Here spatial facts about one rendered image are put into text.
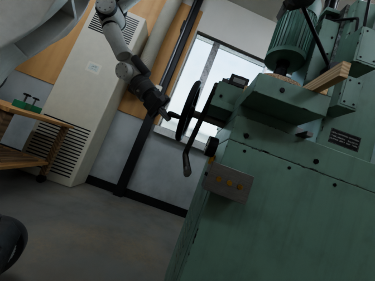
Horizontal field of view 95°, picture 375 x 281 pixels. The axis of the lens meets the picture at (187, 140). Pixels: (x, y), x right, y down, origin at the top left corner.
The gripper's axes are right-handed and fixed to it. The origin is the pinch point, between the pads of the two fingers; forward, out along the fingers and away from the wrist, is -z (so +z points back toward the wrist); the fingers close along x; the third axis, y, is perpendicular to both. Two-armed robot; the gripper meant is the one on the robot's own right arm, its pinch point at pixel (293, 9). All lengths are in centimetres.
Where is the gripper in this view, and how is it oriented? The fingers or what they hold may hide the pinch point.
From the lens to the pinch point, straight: 99.2
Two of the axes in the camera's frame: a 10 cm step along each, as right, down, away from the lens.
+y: 3.0, 9.5, -1.2
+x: -9.5, 3.0, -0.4
